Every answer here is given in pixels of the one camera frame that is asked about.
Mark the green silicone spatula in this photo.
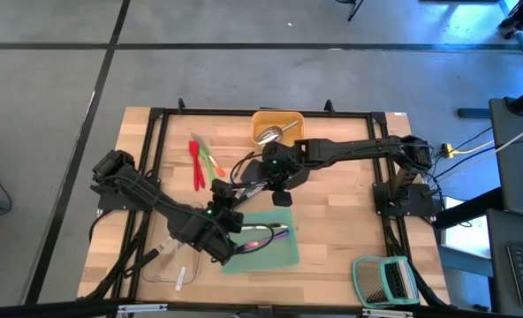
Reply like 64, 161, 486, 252
198, 144, 218, 183

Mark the dark grey desk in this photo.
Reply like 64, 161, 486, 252
485, 207, 523, 318

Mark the dark grey side table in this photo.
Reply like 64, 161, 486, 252
489, 95, 523, 221

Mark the metal scoop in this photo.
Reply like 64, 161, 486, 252
254, 118, 301, 147

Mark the black desk beam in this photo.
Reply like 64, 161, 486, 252
433, 187, 506, 231

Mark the teal plastic bin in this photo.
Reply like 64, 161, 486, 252
220, 207, 301, 276

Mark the black nylon spatula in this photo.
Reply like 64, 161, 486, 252
238, 157, 265, 186

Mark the green dish rack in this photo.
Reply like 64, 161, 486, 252
352, 254, 421, 309

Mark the yellow floor cable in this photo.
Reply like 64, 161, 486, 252
453, 140, 496, 155

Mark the steel utensil with black handle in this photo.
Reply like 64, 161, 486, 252
172, 264, 187, 293

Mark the white cable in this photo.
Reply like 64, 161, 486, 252
494, 117, 523, 155

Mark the black frame crossbeam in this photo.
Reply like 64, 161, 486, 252
0, 298, 523, 318

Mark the silver frame bracket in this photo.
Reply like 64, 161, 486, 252
361, 307, 415, 318
117, 303, 169, 315

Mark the red silicone spatula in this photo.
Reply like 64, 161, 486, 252
187, 140, 206, 193

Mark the dark floor foot bar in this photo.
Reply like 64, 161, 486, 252
457, 107, 493, 119

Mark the clear plastic tray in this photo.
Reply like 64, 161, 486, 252
140, 201, 203, 285

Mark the orange plastic bin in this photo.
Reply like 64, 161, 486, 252
249, 110, 307, 150

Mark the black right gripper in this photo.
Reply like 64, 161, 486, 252
261, 140, 311, 208

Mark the rainbow metal knife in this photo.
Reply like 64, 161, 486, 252
234, 228, 292, 254

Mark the black braided cable sleeve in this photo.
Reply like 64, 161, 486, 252
384, 218, 451, 309
82, 231, 140, 301

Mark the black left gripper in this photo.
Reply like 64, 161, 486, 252
199, 178, 246, 267

